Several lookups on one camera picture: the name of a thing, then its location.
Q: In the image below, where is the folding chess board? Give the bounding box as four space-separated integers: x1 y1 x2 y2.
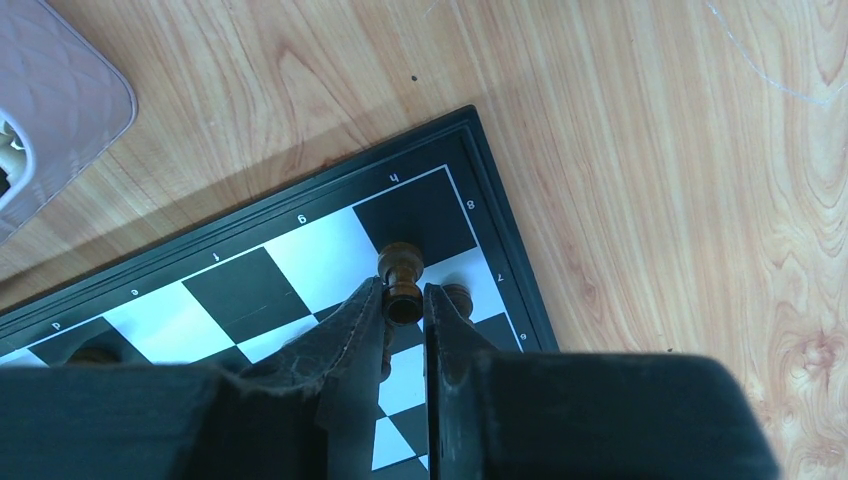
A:
0 104 559 480

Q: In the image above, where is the dark brown chess rook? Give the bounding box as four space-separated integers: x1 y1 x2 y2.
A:
378 242 424 326

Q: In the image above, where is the pink tin box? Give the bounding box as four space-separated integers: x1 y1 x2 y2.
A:
1 1 138 241

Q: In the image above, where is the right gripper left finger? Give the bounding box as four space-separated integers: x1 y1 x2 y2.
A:
1 277 384 479

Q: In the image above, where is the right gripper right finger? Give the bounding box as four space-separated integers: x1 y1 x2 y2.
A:
423 284 781 479

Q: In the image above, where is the dark chess piece on board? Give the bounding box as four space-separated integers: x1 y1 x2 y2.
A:
443 283 473 324

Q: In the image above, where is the dark brown chess pawn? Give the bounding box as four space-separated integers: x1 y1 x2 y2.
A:
65 346 122 365

